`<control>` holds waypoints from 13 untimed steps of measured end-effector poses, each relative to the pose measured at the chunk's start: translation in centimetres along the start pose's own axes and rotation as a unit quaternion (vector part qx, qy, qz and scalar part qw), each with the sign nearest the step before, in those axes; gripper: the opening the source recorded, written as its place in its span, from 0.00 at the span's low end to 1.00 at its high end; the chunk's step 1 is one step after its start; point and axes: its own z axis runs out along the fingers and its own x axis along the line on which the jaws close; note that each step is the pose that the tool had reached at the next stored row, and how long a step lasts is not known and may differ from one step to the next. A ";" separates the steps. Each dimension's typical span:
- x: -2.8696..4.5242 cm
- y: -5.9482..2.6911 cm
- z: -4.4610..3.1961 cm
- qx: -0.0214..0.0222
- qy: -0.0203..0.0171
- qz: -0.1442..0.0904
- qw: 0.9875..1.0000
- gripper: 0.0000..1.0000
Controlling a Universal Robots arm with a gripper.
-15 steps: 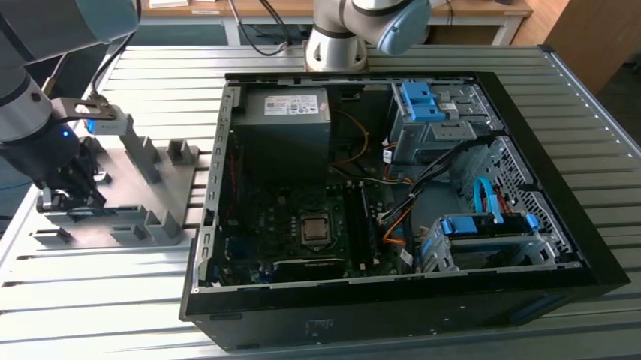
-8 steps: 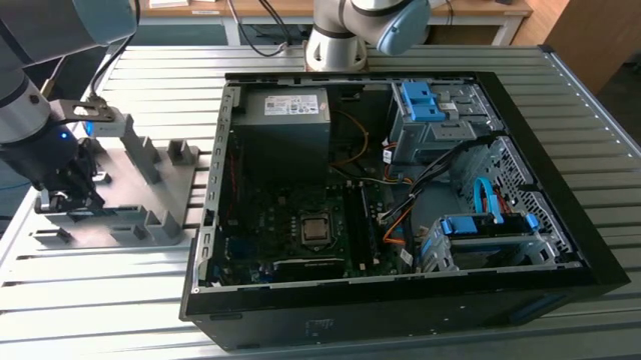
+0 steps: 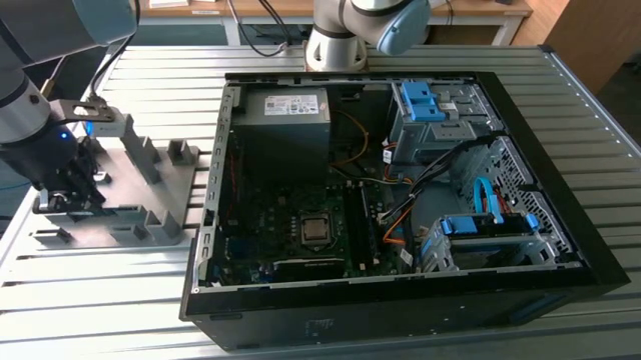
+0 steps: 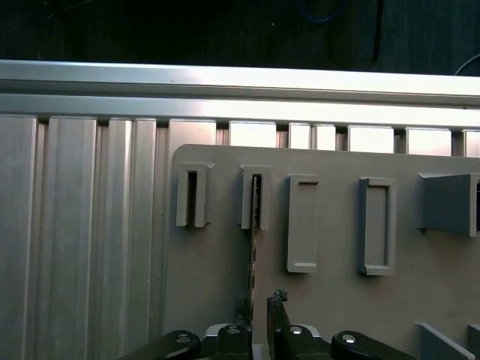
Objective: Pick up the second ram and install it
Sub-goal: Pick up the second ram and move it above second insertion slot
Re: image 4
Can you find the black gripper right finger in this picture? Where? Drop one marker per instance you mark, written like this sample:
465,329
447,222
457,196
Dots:
285,345

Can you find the grey parts rack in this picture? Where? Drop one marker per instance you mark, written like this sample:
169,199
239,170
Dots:
337,300

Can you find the blue RAM stick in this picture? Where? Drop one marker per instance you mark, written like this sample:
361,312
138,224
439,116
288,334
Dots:
252,262

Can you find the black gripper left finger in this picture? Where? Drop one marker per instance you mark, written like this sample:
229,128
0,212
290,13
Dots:
228,345

